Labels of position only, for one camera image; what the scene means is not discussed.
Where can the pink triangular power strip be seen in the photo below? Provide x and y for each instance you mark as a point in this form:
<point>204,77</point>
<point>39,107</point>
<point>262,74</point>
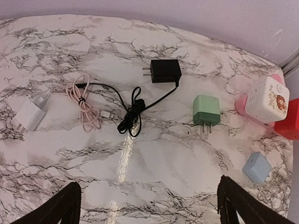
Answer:
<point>250,109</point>

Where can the right aluminium frame post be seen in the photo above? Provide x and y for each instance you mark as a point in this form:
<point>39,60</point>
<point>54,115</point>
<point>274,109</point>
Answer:
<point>290,64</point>

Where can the white travel adapter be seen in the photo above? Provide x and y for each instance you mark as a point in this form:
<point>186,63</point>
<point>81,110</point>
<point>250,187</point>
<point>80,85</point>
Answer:
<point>266,102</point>

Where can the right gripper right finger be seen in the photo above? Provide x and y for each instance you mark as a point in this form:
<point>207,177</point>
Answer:
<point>234,201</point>

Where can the green plug adapter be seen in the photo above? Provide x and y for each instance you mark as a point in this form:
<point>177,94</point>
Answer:
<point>206,112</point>

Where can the white usb charger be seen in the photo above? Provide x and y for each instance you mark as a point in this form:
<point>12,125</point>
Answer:
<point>30,115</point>

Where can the red cube socket adapter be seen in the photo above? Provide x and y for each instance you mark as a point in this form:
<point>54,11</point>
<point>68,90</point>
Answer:
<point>289,127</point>

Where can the light blue plug adapter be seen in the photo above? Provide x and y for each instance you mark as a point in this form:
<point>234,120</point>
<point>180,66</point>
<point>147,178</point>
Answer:
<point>257,168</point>

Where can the black adapter with cable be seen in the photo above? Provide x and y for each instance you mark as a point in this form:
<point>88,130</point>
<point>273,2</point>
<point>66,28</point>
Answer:
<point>160,71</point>

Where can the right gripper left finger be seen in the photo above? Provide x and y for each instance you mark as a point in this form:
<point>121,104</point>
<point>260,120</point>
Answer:
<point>64,207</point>

